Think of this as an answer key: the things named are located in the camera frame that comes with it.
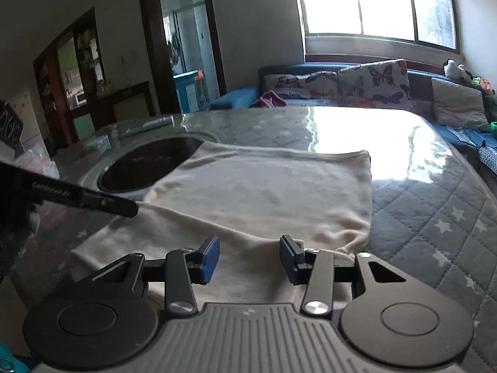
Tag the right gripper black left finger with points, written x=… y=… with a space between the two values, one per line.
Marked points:
x=184 y=268

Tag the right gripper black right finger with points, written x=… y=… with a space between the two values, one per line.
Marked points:
x=313 y=268

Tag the cream white garment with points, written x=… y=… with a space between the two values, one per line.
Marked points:
x=249 y=197

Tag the teal sleeve forearm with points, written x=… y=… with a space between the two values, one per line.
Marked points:
x=9 y=364

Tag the white pink plastic storage bag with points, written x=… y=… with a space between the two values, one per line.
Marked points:
x=37 y=160

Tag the white refrigerator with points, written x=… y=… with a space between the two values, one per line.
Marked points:
x=31 y=134

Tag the round black induction cooktop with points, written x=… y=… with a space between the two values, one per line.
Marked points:
x=143 y=166

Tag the dark wooden sideboard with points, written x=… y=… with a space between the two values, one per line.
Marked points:
x=134 y=102

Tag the long grey remote on table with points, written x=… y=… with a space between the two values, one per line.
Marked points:
x=150 y=125

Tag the magenta cloth on sofa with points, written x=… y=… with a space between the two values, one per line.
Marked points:
x=270 y=99

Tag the blue pillow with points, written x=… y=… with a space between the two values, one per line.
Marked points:
x=241 y=98

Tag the blue cabinet in doorway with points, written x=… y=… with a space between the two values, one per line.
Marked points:
x=187 y=88

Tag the butterfly print sofa cushion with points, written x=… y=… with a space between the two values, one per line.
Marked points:
x=377 y=85

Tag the blue sofa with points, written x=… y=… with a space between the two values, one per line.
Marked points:
x=473 y=144

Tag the grey square cushion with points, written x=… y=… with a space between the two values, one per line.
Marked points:
x=458 y=106

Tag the green object on sofa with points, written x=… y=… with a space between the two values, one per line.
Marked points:
x=493 y=128

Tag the plush toys on sofa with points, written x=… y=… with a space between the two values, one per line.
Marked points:
x=459 y=73

